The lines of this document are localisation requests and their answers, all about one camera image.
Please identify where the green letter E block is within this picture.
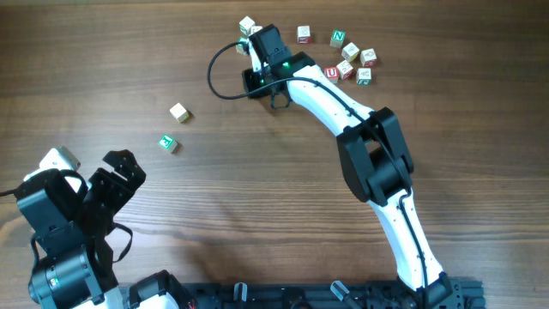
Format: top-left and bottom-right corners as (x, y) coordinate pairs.
(158, 135), (178, 154)

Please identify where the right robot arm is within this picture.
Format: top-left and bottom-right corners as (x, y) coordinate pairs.
(243, 25), (451, 308)

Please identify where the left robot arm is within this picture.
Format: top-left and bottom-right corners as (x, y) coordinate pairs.
(14, 147), (196, 308)

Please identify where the green letter A block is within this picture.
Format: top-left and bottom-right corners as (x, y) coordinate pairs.
(235, 37), (250, 56)

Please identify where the small white block orange print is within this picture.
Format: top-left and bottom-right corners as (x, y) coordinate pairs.
(250, 26), (262, 35)

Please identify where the teal block top left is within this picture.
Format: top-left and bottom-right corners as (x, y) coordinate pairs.
(238, 16), (256, 36)

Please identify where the red letter U block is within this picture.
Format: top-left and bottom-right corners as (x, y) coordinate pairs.
(323, 67), (340, 84)

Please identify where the white block red M side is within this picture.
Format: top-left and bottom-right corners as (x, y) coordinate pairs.
(336, 60), (353, 80)

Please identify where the green letter N block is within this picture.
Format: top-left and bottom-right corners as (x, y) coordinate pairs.
(329, 29), (346, 48)

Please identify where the white block yellow side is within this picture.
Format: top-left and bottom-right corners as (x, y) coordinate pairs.
(341, 42), (360, 63)

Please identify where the white block green J side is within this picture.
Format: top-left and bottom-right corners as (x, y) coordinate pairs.
(356, 68), (372, 85)

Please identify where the white block red Q side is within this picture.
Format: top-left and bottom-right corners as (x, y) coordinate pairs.
(360, 48), (377, 68)

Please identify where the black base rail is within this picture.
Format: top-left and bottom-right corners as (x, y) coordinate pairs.
(119, 278), (486, 309)

